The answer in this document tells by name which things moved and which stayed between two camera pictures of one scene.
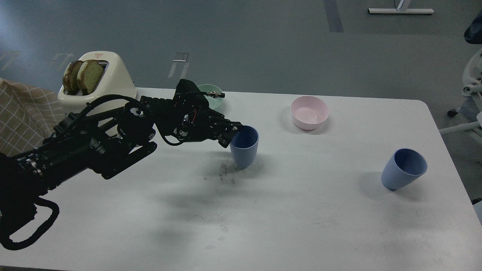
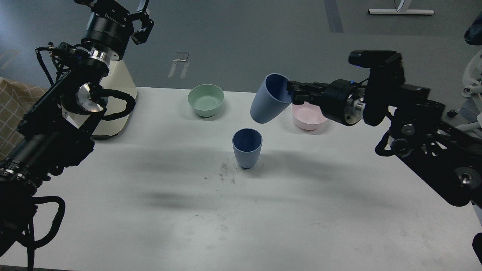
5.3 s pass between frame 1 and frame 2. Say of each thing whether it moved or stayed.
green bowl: stayed
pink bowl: stayed
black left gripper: moved
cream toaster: stayed
